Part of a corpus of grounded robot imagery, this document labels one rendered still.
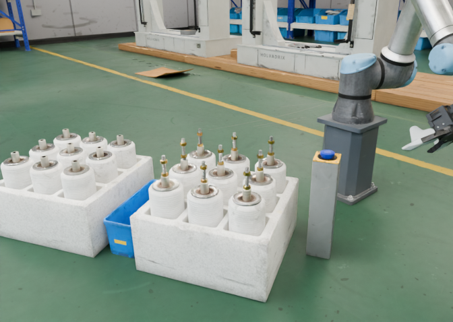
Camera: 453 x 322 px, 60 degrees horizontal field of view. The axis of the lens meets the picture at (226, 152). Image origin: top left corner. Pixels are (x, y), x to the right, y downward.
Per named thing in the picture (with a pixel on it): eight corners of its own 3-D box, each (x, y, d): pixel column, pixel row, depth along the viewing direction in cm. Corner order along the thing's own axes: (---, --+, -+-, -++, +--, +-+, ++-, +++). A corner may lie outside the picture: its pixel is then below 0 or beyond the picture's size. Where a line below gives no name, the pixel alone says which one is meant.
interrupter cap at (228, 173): (238, 176, 114) (238, 174, 114) (216, 182, 110) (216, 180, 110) (224, 167, 120) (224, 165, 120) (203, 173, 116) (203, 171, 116)
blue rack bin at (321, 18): (332, 21, 656) (333, 9, 648) (352, 23, 629) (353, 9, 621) (313, 23, 626) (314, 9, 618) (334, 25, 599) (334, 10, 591)
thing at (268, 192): (279, 240, 114) (281, 185, 108) (247, 245, 113) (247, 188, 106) (269, 223, 123) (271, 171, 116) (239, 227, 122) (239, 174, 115)
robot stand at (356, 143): (338, 175, 170) (345, 108, 159) (377, 190, 157) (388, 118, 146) (311, 188, 159) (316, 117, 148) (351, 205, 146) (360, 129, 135)
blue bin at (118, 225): (154, 207, 148) (152, 178, 143) (180, 211, 144) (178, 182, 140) (106, 253, 122) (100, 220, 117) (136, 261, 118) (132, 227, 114)
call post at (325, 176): (309, 242, 126) (316, 151, 114) (331, 246, 123) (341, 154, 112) (305, 254, 120) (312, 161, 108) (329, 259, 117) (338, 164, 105)
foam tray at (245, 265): (193, 206, 148) (191, 162, 141) (296, 225, 135) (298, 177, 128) (135, 270, 114) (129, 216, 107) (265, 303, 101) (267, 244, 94)
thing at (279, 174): (254, 222, 124) (255, 170, 117) (254, 207, 133) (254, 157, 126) (285, 222, 124) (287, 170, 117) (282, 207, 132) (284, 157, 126)
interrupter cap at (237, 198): (226, 197, 102) (226, 195, 102) (251, 190, 106) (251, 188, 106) (242, 210, 96) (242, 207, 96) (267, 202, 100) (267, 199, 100)
